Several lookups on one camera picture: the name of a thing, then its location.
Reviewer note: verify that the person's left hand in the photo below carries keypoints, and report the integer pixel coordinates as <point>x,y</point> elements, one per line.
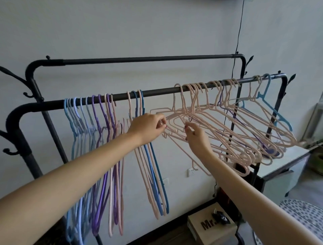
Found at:
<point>145,127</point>

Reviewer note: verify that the person's right hand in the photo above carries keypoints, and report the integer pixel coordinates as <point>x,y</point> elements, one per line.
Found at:
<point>199,142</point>

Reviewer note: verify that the person's right thumb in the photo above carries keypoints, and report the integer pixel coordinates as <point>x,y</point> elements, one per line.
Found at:
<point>188,134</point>

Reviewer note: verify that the person's left fingers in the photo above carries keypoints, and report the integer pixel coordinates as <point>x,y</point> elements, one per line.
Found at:
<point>161,122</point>

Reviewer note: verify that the single pink plastic hanger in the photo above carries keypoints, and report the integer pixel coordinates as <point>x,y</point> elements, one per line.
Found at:
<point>174,114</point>

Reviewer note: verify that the person's left forearm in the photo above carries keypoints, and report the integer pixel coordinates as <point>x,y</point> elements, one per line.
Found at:
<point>75,181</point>

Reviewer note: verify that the person's right forearm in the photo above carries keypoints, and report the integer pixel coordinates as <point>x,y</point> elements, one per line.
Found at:
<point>252,196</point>

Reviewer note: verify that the black metal clothes rack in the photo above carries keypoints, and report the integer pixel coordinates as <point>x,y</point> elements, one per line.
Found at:
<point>151,91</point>

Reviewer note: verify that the purple plastic hanger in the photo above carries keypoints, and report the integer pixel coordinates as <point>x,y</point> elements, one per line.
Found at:
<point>115,202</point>
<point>97,217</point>
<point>222,101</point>

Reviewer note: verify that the dark blue plastic hanger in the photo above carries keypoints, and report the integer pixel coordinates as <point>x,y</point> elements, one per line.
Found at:
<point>161,181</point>

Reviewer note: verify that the medium blue plastic hanger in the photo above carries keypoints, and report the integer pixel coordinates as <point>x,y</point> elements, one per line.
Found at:
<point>154,186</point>

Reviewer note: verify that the row of pink hangers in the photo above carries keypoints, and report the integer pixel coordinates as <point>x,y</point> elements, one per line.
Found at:
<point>252,141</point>

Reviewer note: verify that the small black object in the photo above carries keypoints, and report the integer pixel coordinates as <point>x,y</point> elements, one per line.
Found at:
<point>221,217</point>

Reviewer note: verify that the sky blue plastic hanger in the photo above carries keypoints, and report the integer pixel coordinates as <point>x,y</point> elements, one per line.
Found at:
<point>275,111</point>

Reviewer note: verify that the row of light blue hangers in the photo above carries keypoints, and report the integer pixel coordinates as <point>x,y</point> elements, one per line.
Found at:
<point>74,146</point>

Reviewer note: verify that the brown cardboard box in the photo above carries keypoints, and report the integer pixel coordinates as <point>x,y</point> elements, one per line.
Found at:
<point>209,234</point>

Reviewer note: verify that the white cabinet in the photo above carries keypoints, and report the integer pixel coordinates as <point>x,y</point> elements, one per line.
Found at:
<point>285,174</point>

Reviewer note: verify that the patterned round rug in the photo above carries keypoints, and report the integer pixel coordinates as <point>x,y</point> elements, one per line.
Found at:
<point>302,222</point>

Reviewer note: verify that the white wall socket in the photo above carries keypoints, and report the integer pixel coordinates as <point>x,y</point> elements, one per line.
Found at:
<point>191,172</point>
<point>165,182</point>

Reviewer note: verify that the white window frame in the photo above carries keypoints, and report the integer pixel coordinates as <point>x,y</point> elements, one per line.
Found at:
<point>314,121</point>

